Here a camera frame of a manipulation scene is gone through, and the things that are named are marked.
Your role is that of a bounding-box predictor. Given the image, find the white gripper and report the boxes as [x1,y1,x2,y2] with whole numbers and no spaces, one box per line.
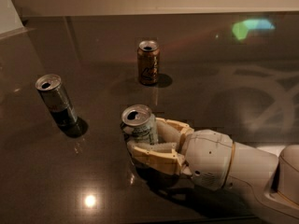
[127,118,234,190]

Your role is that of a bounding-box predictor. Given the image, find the white green 7up can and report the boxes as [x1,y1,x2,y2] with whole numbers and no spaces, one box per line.
[121,105,158,145]

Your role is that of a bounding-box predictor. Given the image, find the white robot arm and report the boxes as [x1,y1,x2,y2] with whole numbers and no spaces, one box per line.
[122,118,299,224]

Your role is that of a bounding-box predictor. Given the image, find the brown soda can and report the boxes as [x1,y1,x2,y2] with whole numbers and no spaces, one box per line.
[137,40,160,85]

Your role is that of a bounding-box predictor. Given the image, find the slim silver black can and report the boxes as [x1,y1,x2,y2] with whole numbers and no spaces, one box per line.
[36,74,78,128]

